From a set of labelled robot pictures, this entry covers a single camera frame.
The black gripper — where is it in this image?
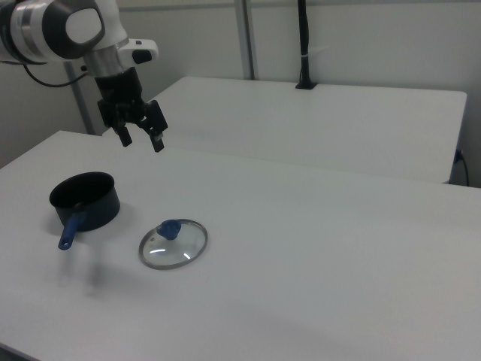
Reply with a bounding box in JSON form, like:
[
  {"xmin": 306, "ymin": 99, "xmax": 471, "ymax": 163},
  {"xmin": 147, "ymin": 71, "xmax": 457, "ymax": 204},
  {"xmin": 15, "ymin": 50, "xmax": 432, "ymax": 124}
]
[{"xmin": 93, "ymin": 67, "xmax": 168, "ymax": 153}]

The glass lid with blue knob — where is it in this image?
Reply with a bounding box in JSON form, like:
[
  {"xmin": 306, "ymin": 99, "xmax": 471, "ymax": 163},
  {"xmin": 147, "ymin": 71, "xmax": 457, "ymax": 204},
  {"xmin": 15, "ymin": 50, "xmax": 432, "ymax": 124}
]
[{"xmin": 138, "ymin": 218, "xmax": 209, "ymax": 271}]

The white table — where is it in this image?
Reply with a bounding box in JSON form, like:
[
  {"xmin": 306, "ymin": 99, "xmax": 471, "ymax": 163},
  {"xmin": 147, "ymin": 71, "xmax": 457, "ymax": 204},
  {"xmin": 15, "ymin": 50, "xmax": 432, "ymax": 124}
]
[{"xmin": 101, "ymin": 76, "xmax": 468, "ymax": 186}]

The black pole with base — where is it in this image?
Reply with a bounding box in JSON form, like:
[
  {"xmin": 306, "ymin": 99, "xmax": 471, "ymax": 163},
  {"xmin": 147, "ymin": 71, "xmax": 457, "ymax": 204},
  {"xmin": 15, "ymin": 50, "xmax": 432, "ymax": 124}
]
[{"xmin": 295, "ymin": 0, "xmax": 319, "ymax": 90}]

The white zip tie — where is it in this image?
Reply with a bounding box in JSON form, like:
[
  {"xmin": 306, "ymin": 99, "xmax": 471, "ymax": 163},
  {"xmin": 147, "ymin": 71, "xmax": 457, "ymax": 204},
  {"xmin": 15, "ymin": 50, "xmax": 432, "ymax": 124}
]
[{"xmin": 301, "ymin": 45, "xmax": 331, "ymax": 59}]

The slim aluminium frame post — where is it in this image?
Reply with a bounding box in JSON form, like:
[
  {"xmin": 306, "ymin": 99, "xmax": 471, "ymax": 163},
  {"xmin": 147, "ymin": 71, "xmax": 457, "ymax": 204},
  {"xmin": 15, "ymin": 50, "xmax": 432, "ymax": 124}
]
[{"xmin": 62, "ymin": 62, "xmax": 95, "ymax": 135}]

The dark saucepan with blue handle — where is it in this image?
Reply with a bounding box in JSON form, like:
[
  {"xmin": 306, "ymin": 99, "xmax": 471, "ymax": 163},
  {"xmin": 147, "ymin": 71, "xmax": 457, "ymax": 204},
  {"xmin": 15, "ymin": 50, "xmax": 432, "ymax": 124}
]
[{"xmin": 49, "ymin": 171, "xmax": 122, "ymax": 251}]

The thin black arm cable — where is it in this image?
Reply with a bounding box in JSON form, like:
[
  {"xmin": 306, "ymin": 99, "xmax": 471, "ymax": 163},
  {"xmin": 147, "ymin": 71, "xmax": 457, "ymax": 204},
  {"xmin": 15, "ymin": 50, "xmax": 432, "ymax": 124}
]
[{"xmin": 21, "ymin": 63, "xmax": 90, "ymax": 88}]

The wide aluminium frame post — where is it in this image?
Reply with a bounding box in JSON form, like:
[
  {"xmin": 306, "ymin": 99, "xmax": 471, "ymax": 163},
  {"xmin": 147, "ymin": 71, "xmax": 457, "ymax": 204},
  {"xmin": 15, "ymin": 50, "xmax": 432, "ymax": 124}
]
[{"xmin": 234, "ymin": 0, "xmax": 261, "ymax": 81}]

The black cable at table side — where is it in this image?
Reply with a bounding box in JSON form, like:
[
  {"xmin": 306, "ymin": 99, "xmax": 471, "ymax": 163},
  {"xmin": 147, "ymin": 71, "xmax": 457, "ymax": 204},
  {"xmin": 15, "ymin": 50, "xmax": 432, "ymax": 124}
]
[{"xmin": 459, "ymin": 153, "xmax": 471, "ymax": 187}]

